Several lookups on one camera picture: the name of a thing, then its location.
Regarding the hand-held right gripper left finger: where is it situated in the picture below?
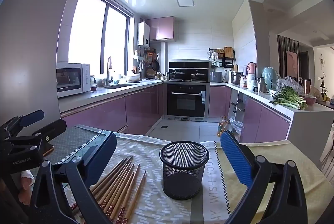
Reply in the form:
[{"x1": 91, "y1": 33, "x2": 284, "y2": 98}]
[{"x1": 29, "y1": 131, "x2": 118, "y2": 224}]

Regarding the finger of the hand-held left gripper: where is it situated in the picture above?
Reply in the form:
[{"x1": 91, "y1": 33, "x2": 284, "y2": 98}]
[
  {"x1": 4, "y1": 118, "x2": 67, "y2": 151},
  {"x1": 0, "y1": 109, "x2": 45, "y2": 136}
]

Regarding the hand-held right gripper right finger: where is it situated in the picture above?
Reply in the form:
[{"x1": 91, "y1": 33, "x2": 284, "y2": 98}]
[{"x1": 220, "y1": 130, "x2": 308, "y2": 224}]

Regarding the bunch of wooden chopsticks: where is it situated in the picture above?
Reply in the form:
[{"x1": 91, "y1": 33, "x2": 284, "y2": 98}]
[{"x1": 70, "y1": 156, "x2": 148, "y2": 224}]

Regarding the black mesh utensil holder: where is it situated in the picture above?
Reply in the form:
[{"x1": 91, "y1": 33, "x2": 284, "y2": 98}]
[{"x1": 159, "y1": 135, "x2": 210, "y2": 200}]

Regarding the person's left hand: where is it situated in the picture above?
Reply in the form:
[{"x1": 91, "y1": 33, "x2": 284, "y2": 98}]
[{"x1": 18, "y1": 170, "x2": 35, "y2": 205}]

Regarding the crumpled plastic bag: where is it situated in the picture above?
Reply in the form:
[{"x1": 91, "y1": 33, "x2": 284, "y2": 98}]
[{"x1": 231, "y1": 121, "x2": 244, "y2": 136}]

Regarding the yellow cooking oil bottle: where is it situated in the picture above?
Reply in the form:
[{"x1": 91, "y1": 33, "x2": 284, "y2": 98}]
[{"x1": 217, "y1": 117, "x2": 230, "y2": 137}]

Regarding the pink kitchen base cabinet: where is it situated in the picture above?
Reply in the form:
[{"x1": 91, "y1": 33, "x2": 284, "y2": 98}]
[
  {"x1": 209, "y1": 82, "x2": 294, "y2": 143},
  {"x1": 59, "y1": 82, "x2": 167, "y2": 136}
]

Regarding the white microwave oven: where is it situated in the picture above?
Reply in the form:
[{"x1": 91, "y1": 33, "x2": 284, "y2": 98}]
[{"x1": 56, "y1": 63, "x2": 91, "y2": 98}]

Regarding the kitchen sink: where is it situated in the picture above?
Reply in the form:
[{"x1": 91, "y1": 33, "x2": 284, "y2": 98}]
[{"x1": 100, "y1": 83, "x2": 139, "y2": 89}]

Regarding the grey refrigerator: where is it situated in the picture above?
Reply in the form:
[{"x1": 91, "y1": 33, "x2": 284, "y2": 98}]
[{"x1": 0, "y1": 0, "x2": 86, "y2": 131}]

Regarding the black built-in oven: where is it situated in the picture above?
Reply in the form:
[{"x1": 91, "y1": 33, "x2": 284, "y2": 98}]
[{"x1": 166, "y1": 83, "x2": 207, "y2": 118}]

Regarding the steel thermos bottle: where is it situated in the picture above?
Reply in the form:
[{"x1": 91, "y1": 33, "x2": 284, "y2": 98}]
[{"x1": 258, "y1": 77, "x2": 268, "y2": 94}]

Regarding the white countertop appliance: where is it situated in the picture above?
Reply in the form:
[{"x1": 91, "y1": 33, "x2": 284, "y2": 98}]
[{"x1": 247, "y1": 74, "x2": 257, "y2": 91}]

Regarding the steel kitchen faucet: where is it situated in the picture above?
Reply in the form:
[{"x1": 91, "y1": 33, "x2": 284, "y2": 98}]
[{"x1": 106, "y1": 57, "x2": 113, "y2": 86}]

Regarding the bunch of green vegetables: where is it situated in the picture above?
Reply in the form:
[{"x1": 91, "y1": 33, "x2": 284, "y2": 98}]
[{"x1": 269, "y1": 86, "x2": 308, "y2": 110}]

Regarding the steel steamer pot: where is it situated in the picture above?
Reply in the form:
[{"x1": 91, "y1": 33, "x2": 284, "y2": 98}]
[{"x1": 230, "y1": 71, "x2": 244, "y2": 85}]

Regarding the silver toaster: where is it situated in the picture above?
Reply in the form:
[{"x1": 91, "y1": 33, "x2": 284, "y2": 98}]
[{"x1": 210, "y1": 71, "x2": 223, "y2": 83}]

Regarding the black lidded cooking pot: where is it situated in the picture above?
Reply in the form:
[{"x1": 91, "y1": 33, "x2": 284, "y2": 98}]
[
  {"x1": 190, "y1": 71, "x2": 208, "y2": 81},
  {"x1": 170, "y1": 70, "x2": 186, "y2": 81}
]

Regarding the clear plastic bag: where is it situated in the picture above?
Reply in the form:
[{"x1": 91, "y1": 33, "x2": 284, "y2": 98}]
[{"x1": 276, "y1": 77, "x2": 304, "y2": 95}]

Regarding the pink bowl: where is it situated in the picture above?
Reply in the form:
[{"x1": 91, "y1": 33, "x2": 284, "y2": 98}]
[{"x1": 300, "y1": 94, "x2": 317, "y2": 106}]

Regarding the black stove hood unit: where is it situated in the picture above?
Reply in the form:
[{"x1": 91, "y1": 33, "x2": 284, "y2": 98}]
[{"x1": 169, "y1": 60, "x2": 212, "y2": 83}]

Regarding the large kitchen window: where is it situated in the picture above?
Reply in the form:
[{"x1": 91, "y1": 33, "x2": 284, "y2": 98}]
[{"x1": 68, "y1": 0, "x2": 134, "y2": 74}]

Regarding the black wall rack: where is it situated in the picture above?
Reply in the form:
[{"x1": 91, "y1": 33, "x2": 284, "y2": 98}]
[{"x1": 209, "y1": 47, "x2": 235, "y2": 69}]

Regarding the framed wall picture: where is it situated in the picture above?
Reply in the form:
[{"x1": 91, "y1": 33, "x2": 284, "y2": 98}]
[{"x1": 286, "y1": 50, "x2": 299, "y2": 78}]

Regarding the white wall water heater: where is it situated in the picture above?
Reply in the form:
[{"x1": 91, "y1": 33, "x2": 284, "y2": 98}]
[{"x1": 137, "y1": 22, "x2": 150, "y2": 47}]

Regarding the pink upper wall cabinet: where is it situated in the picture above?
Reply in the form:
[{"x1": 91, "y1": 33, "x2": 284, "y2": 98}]
[{"x1": 145, "y1": 16, "x2": 175, "y2": 41}]

